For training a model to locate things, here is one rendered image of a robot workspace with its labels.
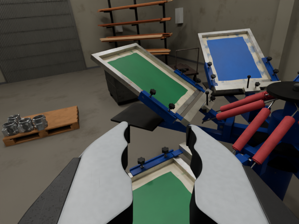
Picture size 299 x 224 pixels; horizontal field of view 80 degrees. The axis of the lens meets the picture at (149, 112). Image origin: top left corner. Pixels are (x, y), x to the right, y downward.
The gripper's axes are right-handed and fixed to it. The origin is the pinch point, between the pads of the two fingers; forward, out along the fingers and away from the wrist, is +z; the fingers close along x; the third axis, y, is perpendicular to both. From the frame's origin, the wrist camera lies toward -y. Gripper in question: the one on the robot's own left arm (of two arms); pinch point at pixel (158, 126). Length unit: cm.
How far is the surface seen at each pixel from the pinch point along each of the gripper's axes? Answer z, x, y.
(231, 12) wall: 593, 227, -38
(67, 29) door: 783, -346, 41
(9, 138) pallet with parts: 241, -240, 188
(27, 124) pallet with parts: 257, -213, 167
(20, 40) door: 712, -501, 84
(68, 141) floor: 241, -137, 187
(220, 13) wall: 633, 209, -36
